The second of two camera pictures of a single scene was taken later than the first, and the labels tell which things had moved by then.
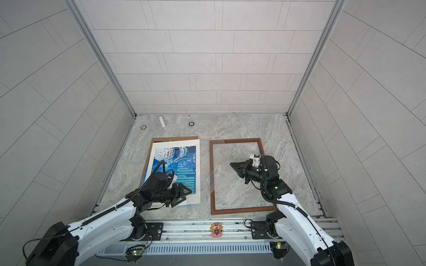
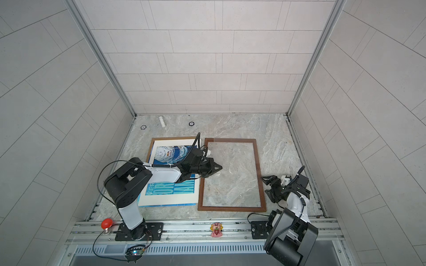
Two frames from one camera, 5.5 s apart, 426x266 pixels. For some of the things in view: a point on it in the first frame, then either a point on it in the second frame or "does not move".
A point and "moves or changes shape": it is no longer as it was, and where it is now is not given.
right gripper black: [242, 169] to [274, 197]
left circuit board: [134, 252] does not move
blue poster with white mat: [182, 157] does not move
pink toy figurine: [216, 228] does not move
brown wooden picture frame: [213, 211] moves or changes shape
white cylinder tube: [162, 122] does not move
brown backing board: [155, 140] does not move
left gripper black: [175, 202] to [211, 165]
